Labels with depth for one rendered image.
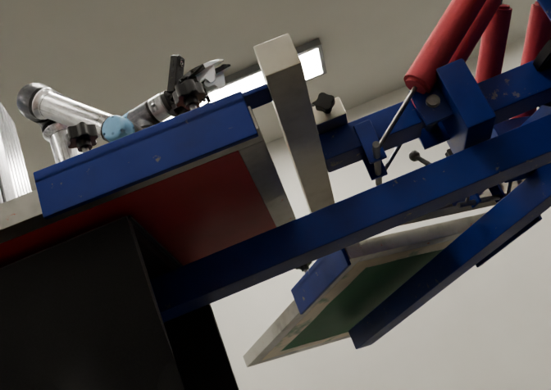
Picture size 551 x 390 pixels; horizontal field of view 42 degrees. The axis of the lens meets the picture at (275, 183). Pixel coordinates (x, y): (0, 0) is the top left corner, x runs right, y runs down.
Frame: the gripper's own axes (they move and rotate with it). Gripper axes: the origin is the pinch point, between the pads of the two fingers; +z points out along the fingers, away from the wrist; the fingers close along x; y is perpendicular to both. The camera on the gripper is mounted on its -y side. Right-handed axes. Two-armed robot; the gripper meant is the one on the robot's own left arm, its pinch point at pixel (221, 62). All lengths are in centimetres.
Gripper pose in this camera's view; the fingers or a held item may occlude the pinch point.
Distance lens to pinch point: 209.1
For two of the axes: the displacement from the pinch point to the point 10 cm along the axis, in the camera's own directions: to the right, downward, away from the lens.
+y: 4.0, 8.7, -2.8
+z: 8.5, -4.7, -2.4
